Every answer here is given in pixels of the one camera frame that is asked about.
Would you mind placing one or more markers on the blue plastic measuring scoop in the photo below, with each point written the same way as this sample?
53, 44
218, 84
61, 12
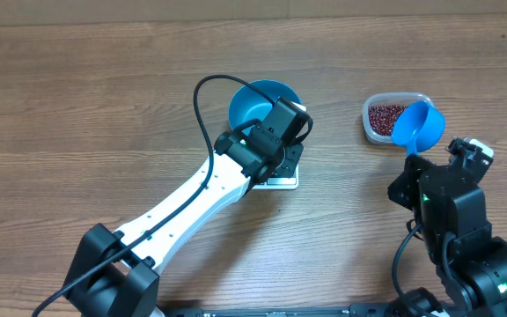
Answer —
419, 127

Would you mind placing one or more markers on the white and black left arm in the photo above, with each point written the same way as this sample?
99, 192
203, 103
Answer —
117, 273

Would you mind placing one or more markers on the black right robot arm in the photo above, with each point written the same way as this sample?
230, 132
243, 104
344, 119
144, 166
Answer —
450, 217

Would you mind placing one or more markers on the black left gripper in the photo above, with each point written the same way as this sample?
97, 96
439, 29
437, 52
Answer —
295, 153

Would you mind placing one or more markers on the red adzuki beans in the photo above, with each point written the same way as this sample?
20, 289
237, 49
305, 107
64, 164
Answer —
383, 118

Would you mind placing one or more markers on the clear plastic food container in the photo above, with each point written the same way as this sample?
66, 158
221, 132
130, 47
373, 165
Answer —
388, 98

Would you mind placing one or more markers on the teal blue bowl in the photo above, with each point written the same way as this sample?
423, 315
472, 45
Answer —
246, 104

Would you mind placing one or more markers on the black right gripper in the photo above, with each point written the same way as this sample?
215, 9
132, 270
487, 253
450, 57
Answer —
405, 195

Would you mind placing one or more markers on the white digital kitchen scale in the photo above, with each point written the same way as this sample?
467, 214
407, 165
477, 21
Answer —
280, 183

